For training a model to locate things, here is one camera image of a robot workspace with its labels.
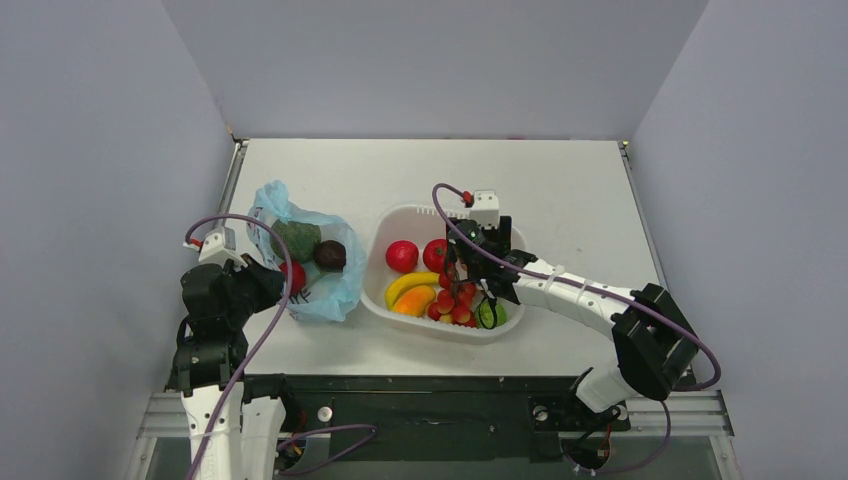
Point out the red fake apple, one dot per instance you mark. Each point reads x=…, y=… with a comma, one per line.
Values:
x=402, y=256

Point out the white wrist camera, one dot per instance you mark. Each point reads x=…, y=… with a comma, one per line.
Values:
x=483, y=208
x=218, y=247

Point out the dark purple fake fruit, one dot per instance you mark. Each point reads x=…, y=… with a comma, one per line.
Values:
x=330, y=256

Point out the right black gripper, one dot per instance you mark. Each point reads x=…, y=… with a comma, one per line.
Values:
x=473, y=258

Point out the red fake tomato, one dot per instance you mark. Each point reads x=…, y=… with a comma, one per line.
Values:
x=435, y=254

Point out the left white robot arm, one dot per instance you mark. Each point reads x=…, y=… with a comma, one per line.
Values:
x=233, y=422

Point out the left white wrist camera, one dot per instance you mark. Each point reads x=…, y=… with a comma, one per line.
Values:
x=218, y=247

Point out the orange fake mango slice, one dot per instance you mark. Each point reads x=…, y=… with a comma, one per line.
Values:
x=415, y=301

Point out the yellow fake banana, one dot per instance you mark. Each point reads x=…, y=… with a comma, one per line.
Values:
x=406, y=282

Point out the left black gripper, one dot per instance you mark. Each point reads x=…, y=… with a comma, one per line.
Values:
x=270, y=281

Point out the light blue plastic bag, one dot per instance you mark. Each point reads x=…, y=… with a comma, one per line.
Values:
x=327, y=296

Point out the green fake lime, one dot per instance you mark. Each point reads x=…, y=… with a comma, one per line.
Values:
x=490, y=314

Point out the small red fake fruit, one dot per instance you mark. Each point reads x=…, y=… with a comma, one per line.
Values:
x=295, y=276

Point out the red fake grape bunch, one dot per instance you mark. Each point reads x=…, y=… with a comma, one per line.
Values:
x=454, y=302

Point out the white plastic basket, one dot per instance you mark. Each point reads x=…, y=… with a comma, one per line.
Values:
x=419, y=224

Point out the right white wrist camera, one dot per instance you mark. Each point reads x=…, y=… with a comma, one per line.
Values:
x=483, y=208

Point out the green fake avocado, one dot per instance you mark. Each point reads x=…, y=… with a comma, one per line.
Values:
x=301, y=239

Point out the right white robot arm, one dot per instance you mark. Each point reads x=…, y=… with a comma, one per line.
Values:
x=654, y=343

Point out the black table base frame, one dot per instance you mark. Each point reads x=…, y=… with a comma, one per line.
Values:
x=463, y=428

